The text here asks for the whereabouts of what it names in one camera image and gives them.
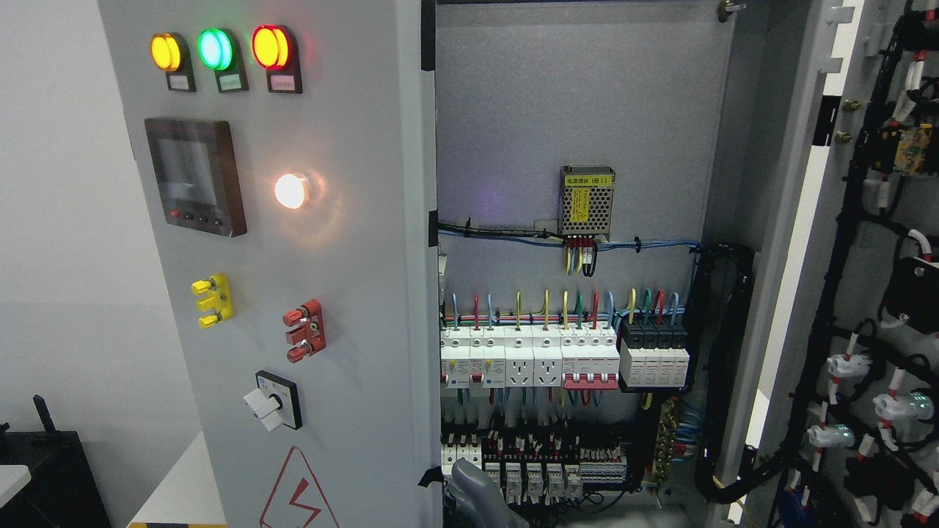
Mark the grey cabinet door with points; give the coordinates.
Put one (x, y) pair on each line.
(854, 407)
(359, 246)

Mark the perforated metal power supply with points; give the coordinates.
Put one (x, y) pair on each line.
(586, 200)

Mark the yellow indicator lamp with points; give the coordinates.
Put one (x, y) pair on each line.
(171, 54)

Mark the red indicator lamp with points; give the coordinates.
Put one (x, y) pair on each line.
(276, 51)

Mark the white socket breaker row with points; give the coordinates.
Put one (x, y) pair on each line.
(572, 357)

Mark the dark grey robot right hand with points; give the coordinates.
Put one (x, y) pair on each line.
(474, 500)

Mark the lower relay terminal row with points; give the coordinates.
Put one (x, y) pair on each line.
(542, 466)

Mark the grey cabinet body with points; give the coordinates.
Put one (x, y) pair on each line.
(708, 122)

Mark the black digital power meter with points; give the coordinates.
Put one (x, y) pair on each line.
(196, 173)

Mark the green indicator lamp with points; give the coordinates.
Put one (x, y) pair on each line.
(219, 52)

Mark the black white surge protector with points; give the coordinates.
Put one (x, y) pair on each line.
(652, 357)

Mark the red triangle danger label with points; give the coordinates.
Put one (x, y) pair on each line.
(297, 500)

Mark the white glowing indicator lamp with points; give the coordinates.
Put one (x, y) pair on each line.
(292, 190)

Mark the black box at left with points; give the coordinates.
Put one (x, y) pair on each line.
(61, 490)

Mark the yellow terminal post block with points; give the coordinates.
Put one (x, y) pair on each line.
(214, 298)

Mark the white rotary selector switch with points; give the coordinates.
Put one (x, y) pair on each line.
(275, 402)

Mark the red terminal post block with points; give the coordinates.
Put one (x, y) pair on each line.
(306, 331)

